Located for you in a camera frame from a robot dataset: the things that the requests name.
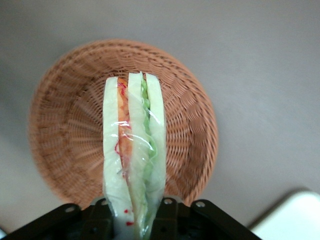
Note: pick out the beige plastic tray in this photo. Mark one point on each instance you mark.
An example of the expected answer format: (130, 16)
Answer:
(287, 220)

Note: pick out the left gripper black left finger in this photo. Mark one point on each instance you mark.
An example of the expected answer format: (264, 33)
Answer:
(98, 220)

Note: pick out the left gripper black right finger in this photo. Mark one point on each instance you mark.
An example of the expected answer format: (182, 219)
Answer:
(166, 220)

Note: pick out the brown round wicker basket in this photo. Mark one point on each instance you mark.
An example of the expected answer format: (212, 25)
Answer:
(75, 112)

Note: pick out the triangle sandwich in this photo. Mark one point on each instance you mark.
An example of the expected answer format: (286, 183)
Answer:
(112, 150)

